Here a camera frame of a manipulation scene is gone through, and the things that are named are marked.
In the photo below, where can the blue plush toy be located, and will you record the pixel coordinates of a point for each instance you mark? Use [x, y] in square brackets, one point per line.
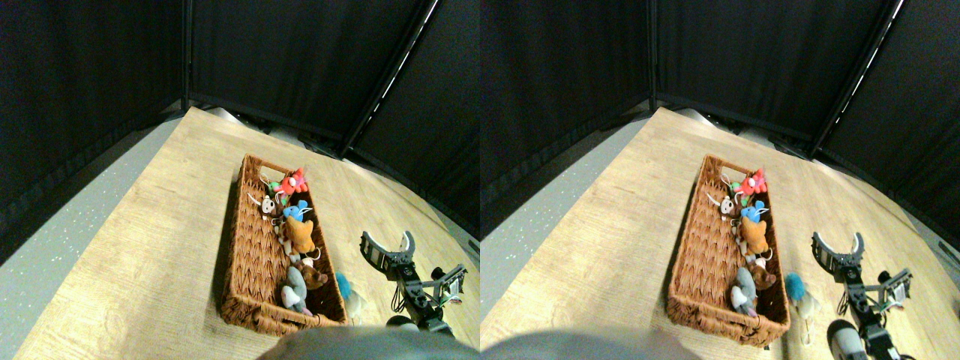
[754, 211]
[297, 211]

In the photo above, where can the red plush toy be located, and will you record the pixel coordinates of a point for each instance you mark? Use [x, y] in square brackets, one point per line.
[753, 182]
[294, 182]

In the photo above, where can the brown white-faced plush toy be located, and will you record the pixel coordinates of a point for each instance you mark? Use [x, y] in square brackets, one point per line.
[727, 205]
[267, 205]

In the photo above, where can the dark brown plush toy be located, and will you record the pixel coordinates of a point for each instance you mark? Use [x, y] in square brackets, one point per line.
[312, 277]
[763, 277]

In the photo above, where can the grey plush toy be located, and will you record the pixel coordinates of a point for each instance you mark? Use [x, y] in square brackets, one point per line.
[745, 293]
[295, 292]

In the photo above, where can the brown wicker basket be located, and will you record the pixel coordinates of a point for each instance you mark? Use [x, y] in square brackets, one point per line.
[701, 262]
[255, 262]

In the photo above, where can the black curtain stand pole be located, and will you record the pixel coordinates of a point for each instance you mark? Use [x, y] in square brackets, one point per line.
[390, 79]
[187, 56]
[859, 79]
[653, 56]

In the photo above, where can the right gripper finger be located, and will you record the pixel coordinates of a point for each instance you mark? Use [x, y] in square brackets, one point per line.
[859, 246]
[825, 252]
[373, 251]
[409, 244]

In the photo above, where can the green plush toy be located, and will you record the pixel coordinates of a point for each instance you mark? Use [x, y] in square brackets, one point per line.
[735, 186]
[274, 185]

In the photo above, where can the white teal-haired plush toy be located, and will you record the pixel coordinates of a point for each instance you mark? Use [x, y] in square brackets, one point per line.
[799, 291]
[347, 291]

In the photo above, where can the orange plush toy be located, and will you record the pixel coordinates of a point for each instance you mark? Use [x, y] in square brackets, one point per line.
[754, 237]
[301, 237]

